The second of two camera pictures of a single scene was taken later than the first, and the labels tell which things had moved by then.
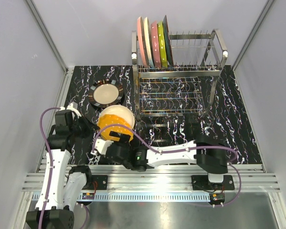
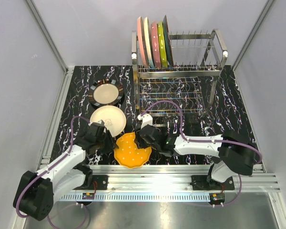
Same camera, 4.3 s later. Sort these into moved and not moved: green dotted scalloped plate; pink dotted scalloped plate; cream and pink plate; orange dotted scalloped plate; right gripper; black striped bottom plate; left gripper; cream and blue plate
Moved: left gripper; orange dotted scalloped plate; right gripper
Not moved: cream and pink plate; cream and blue plate; pink dotted scalloped plate; black striped bottom plate; green dotted scalloped plate
